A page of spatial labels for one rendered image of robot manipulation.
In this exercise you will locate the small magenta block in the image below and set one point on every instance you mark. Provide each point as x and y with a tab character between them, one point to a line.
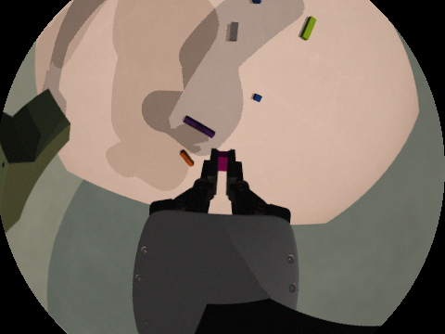
222	161

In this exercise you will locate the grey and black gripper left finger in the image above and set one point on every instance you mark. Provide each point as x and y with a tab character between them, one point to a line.
198	197

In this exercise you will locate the purple rod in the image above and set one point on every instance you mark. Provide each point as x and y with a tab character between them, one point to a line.
199	126

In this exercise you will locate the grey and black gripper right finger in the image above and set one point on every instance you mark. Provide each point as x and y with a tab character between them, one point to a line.
243	200

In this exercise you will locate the orange rod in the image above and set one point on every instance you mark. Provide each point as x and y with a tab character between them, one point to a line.
187	158

